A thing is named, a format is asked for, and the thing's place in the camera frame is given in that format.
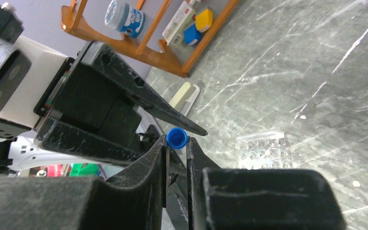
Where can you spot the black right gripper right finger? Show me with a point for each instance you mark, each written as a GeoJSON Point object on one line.
{"type": "Point", "coordinates": [264, 199]}

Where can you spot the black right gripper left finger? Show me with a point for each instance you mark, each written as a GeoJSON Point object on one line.
{"type": "Point", "coordinates": [133, 199]}

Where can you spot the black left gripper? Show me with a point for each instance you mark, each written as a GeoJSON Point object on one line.
{"type": "Point", "coordinates": [93, 96]}

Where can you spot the blue capped test tube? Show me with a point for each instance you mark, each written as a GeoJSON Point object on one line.
{"type": "Point", "coordinates": [177, 139]}

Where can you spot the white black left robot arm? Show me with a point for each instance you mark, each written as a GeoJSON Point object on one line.
{"type": "Point", "coordinates": [17, 148]}

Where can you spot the clear plastic well plate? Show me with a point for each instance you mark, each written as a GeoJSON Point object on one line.
{"type": "Point", "coordinates": [264, 150]}

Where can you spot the orange wooden test tube rack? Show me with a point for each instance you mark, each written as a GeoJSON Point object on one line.
{"type": "Point", "coordinates": [152, 41]}

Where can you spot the beige stapler-like case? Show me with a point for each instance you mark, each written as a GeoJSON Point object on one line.
{"type": "Point", "coordinates": [185, 97]}

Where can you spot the blue white round jar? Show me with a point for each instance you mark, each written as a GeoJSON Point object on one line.
{"type": "Point", "coordinates": [122, 17]}

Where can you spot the white labelled packet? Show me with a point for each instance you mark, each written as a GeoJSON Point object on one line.
{"type": "Point", "coordinates": [174, 31]}

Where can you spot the blue plastic box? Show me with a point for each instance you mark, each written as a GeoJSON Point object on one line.
{"type": "Point", "coordinates": [191, 35]}

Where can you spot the yellow plastic box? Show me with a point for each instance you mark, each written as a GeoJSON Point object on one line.
{"type": "Point", "coordinates": [204, 20]}

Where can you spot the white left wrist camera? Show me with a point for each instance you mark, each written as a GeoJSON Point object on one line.
{"type": "Point", "coordinates": [27, 67]}

